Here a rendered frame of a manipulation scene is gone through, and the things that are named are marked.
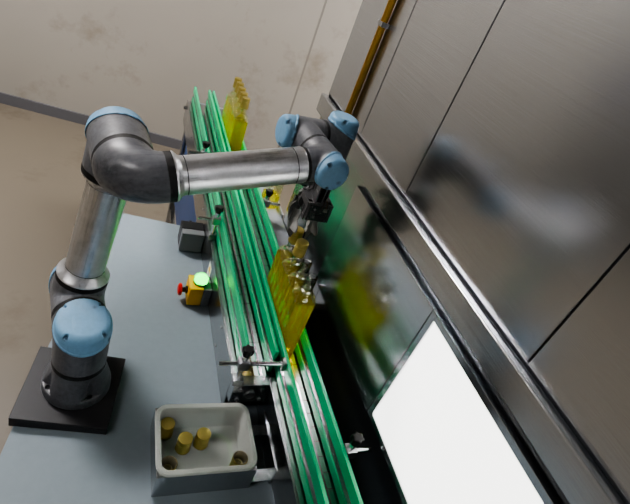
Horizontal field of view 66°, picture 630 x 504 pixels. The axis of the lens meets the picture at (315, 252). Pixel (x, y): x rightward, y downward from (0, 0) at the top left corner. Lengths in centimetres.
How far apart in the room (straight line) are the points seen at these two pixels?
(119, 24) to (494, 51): 321
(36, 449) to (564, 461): 103
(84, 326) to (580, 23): 108
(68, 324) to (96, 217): 24
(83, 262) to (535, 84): 97
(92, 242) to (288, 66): 297
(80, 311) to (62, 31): 310
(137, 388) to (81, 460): 22
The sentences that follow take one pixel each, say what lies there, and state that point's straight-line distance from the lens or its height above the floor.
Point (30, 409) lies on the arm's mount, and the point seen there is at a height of 78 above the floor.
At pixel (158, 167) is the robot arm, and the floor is 141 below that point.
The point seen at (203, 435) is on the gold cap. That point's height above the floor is 81.
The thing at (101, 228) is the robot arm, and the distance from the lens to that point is 112.
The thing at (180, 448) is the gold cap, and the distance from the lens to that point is 124.
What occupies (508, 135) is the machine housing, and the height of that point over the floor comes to 166.
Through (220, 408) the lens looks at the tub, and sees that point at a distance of 126.
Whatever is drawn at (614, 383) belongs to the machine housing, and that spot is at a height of 149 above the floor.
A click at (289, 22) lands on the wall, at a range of 384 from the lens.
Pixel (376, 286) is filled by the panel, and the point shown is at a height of 121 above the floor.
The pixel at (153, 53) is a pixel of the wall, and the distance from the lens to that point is 396.
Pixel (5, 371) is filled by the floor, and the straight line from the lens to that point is 237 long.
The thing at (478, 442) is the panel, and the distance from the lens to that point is 92.
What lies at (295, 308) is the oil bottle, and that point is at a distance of 124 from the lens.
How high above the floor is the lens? 185
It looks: 33 degrees down
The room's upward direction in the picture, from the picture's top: 23 degrees clockwise
